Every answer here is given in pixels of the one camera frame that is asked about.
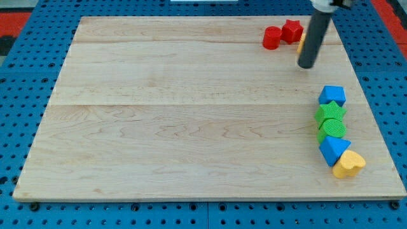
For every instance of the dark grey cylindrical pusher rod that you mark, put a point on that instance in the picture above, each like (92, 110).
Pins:
(316, 31)

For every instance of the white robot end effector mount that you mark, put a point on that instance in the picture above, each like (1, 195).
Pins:
(330, 6)

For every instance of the yellow hexagon block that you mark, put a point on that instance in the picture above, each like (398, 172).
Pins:
(301, 43)

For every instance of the blue cube block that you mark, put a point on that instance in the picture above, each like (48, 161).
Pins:
(332, 93)

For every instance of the red star block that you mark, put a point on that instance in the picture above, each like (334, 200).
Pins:
(292, 31)

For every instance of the red cylinder block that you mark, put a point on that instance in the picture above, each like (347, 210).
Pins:
(271, 38)

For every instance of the green star block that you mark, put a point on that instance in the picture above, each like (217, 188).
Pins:
(329, 111)

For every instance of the green cylinder block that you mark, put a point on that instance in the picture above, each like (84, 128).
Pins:
(332, 128)

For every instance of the blue triangular prism block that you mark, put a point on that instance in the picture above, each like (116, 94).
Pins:
(332, 148)

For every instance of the yellow heart block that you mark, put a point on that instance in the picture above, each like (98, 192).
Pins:
(349, 165)

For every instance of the light wooden board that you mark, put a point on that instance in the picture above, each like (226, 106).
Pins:
(170, 109)

